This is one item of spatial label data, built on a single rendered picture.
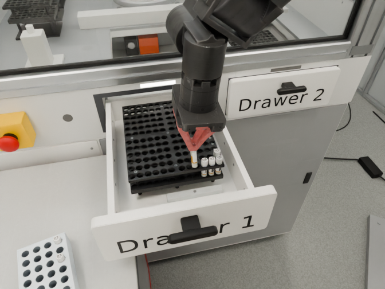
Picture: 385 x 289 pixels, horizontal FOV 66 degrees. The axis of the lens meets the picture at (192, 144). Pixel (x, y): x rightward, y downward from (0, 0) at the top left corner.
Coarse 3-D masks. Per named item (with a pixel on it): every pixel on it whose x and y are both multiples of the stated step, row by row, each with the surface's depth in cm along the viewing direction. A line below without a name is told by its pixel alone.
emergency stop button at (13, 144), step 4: (4, 136) 61; (8, 136) 61; (0, 140) 61; (4, 140) 61; (8, 140) 61; (12, 140) 61; (16, 140) 62; (0, 144) 61; (4, 144) 61; (8, 144) 61; (12, 144) 62; (16, 144) 62; (0, 148) 62; (4, 148) 62; (8, 148) 62; (12, 148) 62; (16, 148) 63
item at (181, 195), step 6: (210, 186) 58; (216, 186) 58; (180, 192) 57; (186, 192) 57; (192, 192) 57; (198, 192) 57; (204, 192) 57; (210, 192) 57; (216, 192) 57; (222, 192) 58; (168, 198) 56; (174, 198) 56; (180, 198) 56; (186, 198) 57
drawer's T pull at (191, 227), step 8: (192, 216) 46; (184, 224) 45; (192, 224) 45; (200, 224) 45; (184, 232) 44; (192, 232) 44; (200, 232) 44; (208, 232) 44; (216, 232) 44; (168, 240) 43; (176, 240) 43; (184, 240) 43
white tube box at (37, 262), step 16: (48, 240) 55; (64, 240) 55; (32, 256) 53; (48, 256) 54; (64, 256) 53; (32, 272) 51; (48, 272) 51; (64, 272) 51; (32, 288) 49; (48, 288) 49; (64, 288) 49
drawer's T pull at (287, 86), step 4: (284, 84) 72; (288, 84) 72; (292, 84) 72; (280, 88) 71; (284, 88) 71; (288, 88) 71; (292, 88) 71; (296, 88) 71; (300, 88) 71; (304, 88) 71; (280, 92) 70; (284, 92) 71; (288, 92) 71; (292, 92) 71; (296, 92) 71
